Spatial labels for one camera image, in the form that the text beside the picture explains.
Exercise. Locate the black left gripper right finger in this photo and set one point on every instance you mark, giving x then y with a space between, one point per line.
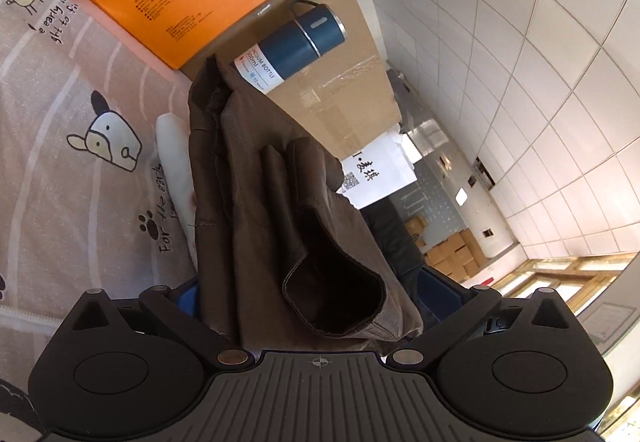
458 311

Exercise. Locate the brown button vest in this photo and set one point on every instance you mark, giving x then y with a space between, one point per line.
285 261

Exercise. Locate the brown cardboard box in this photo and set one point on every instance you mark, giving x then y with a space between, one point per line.
343 99

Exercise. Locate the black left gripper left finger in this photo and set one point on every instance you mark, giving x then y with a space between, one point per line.
178 313

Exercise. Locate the dark blue vacuum bottle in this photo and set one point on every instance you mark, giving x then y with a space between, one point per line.
314 31

